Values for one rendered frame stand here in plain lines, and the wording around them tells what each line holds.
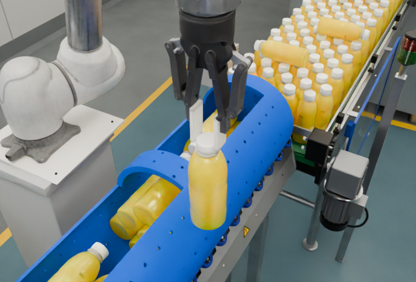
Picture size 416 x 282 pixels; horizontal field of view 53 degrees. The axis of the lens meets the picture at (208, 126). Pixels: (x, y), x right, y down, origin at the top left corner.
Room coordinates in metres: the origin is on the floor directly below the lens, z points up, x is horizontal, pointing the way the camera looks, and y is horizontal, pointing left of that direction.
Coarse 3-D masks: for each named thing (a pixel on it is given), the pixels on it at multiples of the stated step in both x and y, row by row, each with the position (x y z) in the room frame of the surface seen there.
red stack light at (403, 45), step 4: (404, 36) 1.26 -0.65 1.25; (404, 40) 1.25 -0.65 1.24; (408, 40) 1.24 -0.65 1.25; (412, 40) 1.23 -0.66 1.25; (404, 44) 1.24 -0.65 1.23; (408, 44) 1.23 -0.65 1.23; (412, 44) 1.23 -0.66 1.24; (404, 48) 1.24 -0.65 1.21; (408, 48) 1.23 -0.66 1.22; (412, 48) 1.22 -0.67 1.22
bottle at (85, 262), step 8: (80, 256) 0.50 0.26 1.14; (88, 256) 0.50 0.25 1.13; (96, 256) 0.51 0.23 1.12; (64, 264) 0.49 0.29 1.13; (72, 264) 0.48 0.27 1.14; (80, 264) 0.48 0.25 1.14; (88, 264) 0.48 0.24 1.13; (96, 264) 0.49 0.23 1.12; (56, 272) 0.47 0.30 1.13; (64, 272) 0.46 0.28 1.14; (72, 272) 0.46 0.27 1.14; (80, 272) 0.47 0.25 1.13; (88, 272) 0.47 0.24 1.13; (96, 272) 0.48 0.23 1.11; (48, 280) 0.45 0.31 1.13; (56, 280) 0.44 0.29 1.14; (64, 280) 0.44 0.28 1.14; (72, 280) 0.45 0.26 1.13; (80, 280) 0.45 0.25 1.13; (88, 280) 0.46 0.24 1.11
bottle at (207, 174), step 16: (192, 160) 0.52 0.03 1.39; (208, 160) 0.51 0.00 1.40; (224, 160) 0.52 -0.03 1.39; (192, 176) 0.50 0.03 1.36; (208, 176) 0.49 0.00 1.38; (224, 176) 0.50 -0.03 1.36; (192, 192) 0.50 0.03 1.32; (208, 192) 0.49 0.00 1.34; (224, 192) 0.51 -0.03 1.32; (192, 208) 0.51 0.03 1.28; (208, 208) 0.49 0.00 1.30; (224, 208) 0.51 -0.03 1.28; (208, 224) 0.49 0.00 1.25
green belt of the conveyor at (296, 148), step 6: (402, 6) 2.34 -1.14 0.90; (378, 48) 1.83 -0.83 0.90; (354, 90) 1.46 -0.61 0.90; (330, 120) 1.26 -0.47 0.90; (294, 144) 1.12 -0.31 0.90; (300, 144) 1.12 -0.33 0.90; (294, 150) 1.10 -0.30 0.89; (300, 150) 1.09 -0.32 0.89; (300, 156) 1.08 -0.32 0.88; (306, 162) 1.06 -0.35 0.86; (312, 162) 1.05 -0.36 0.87
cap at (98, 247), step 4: (96, 244) 0.54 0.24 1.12; (100, 244) 0.54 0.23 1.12; (92, 248) 0.53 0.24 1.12; (96, 248) 0.53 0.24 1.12; (100, 248) 0.53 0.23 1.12; (104, 248) 0.53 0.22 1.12; (100, 252) 0.52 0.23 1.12; (104, 252) 0.52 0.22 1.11; (108, 252) 0.53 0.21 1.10; (104, 256) 0.52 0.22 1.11
